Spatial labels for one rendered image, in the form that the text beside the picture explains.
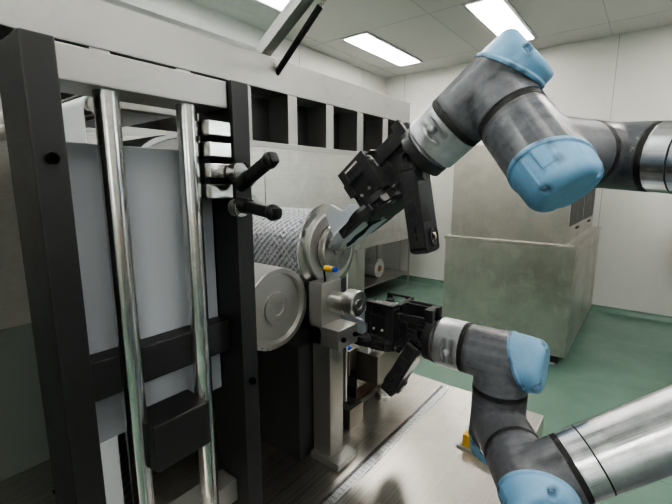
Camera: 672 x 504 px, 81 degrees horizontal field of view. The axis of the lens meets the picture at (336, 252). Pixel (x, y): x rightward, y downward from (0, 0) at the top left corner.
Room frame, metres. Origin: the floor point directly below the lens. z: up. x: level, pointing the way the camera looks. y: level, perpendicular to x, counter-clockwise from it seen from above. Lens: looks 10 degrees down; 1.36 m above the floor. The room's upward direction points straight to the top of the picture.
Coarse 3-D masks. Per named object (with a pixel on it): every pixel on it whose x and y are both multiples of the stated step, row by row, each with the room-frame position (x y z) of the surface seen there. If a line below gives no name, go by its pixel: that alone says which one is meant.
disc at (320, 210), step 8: (320, 208) 0.64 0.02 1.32; (312, 216) 0.62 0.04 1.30; (320, 216) 0.64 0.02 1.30; (304, 224) 0.61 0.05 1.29; (312, 224) 0.62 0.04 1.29; (304, 232) 0.61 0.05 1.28; (304, 240) 0.61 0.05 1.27; (304, 248) 0.61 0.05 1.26; (352, 248) 0.71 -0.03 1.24; (304, 256) 0.61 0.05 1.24; (352, 256) 0.71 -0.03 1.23; (304, 264) 0.61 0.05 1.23; (304, 272) 0.61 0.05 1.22; (344, 272) 0.69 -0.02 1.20; (304, 280) 0.61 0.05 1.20; (312, 280) 0.62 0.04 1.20
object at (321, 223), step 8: (320, 224) 0.63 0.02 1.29; (328, 224) 0.64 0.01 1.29; (312, 232) 0.61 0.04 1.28; (320, 232) 0.62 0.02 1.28; (312, 240) 0.61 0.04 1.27; (312, 248) 0.61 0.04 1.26; (312, 256) 0.61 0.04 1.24; (312, 264) 0.61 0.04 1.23; (312, 272) 0.61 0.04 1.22; (320, 272) 0.62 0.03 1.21; (328, 272) 0.64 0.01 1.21; (336, 272) 0.66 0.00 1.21
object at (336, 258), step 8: (328, 232) 0.62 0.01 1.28; (320, 240) 0.62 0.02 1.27; (328, 240) 0.62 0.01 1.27; (320, 248) 0.62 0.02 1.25; (328, 248) 0.62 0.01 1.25; (320, 256) 0.62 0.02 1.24; (328, 256) 0.62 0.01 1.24; (336, 256) 0.64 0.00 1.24; (344, 256) 0.65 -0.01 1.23; (320, 264) 0.63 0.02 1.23; (328, 264) 0.62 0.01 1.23; (336, 264) 0.64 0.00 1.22; (344, 264) 0.65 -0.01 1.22
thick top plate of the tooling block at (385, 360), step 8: (352, 344) 0.77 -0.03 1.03; (360, 352) 0.73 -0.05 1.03; (376, 352) 0.73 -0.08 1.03; (384, 352) 0.73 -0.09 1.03; (392, 352) 0.75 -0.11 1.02; (400, 352) 0.78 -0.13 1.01; (360, 360) 0.73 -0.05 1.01; (368, 360) 0.72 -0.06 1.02; (376, 360) 0.71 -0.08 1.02; (384, 360) 0.73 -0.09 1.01; (392, 360) 0.75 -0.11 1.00; (360, 368) 0.73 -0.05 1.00; (368, 368) 0.72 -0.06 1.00; (376, 368) 0.71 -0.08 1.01; (384, 368) 0.73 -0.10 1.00; (352, 376) 0.75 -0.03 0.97; (360, 376) 0.73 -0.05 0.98; (368, 376) 0.72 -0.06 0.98; (376, 376) 0.71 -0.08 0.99; (384, 376) 0.73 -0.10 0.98; (376, 384) 0.71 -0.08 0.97
